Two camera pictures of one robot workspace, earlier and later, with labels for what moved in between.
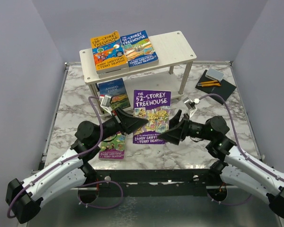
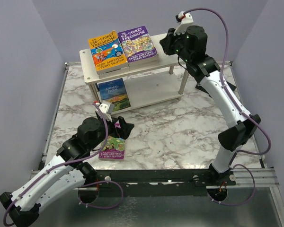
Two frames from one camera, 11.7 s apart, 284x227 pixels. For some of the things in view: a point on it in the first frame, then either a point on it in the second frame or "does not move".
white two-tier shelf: (172, 49) does not move
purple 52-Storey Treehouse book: (154, 107) → (137, 44)
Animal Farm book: (116, 89) does not move
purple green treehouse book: (113, 149) does not move
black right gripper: (178, 130) → (167, 41)
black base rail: (155, 183) does not move
